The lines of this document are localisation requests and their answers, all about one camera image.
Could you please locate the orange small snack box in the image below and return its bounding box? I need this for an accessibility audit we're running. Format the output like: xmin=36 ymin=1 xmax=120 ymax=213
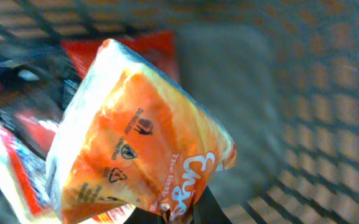
xmin=46 ymin=39 xmax=236 ymax=223

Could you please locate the dark red snack packet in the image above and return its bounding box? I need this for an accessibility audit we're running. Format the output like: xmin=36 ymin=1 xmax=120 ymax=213
xmin=0 ymin=46 xmax=81 ymax=159

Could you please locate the grey plastic mesh basket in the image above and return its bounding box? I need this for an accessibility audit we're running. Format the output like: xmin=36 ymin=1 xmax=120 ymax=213
xmin=0 ymin=0 xmax=359 ymax=223

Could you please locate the yellow snack bag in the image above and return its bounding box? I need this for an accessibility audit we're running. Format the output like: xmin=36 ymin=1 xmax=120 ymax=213
xmin=0 ymin=104 xmax=136 ymax=224

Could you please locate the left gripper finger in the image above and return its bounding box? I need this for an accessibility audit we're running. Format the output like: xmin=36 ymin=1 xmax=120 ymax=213
xmin=194 ymin=187 xmax=232 ymax=224

